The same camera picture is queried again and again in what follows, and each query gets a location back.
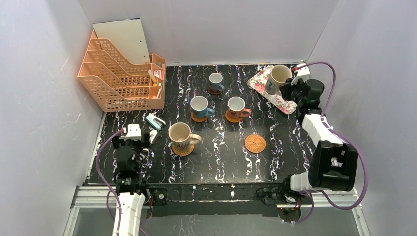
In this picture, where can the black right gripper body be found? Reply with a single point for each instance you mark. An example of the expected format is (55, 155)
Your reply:
(287, 90)

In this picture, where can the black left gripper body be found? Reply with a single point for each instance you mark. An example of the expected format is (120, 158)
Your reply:
(143, 141)

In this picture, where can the tall beige mug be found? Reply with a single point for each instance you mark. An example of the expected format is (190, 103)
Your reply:
(277, 77)

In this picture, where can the large beige floral mug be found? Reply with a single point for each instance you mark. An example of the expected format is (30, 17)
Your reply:
(182, 137)

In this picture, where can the woven rattan coaster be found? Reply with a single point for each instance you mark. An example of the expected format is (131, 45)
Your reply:
(183, 153)
(255, 143)

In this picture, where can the white and red mug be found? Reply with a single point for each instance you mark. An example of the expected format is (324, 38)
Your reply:
(237, 107)

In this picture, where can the light wooden coaster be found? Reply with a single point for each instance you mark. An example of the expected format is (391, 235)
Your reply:
(197, 119)
(229, 117)

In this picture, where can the small grey mug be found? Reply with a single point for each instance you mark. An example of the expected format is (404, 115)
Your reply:
(216, 82)

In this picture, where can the blue patterned mug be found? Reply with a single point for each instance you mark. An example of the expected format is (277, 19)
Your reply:
(200, 107)

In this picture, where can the dark wooden coaster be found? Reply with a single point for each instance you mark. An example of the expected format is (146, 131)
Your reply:
(210, 91)

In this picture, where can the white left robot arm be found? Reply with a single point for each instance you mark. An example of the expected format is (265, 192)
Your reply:
(130, 188)

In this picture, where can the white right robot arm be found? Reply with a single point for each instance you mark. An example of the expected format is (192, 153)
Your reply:
(334, 162)

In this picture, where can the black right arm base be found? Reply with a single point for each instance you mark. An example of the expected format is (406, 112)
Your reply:
(283, 194)

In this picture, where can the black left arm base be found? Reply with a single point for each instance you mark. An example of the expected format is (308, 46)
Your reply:
(155, 196)

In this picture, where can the white and pink stapler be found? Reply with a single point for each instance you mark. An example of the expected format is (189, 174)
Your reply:
(153, 136)

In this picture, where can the floral tray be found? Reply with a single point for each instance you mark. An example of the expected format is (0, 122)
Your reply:
(258, 81)

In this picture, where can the light blue stapler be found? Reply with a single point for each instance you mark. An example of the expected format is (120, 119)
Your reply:
(156, 122)

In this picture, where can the orange plastic file organizer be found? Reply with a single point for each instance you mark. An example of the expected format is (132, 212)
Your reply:
(118, 85)

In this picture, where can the white board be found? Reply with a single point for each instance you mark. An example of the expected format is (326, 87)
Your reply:
(127, 36)

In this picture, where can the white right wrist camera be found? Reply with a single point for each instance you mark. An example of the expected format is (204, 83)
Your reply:
(301, 74)

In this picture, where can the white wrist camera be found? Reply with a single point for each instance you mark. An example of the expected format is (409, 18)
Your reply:
(301, 74)
(132, 132)

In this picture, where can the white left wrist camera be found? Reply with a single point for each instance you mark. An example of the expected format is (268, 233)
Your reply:
(132, 132)

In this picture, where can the aluminium frame rail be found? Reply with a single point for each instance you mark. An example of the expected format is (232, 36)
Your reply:
(208, 199)

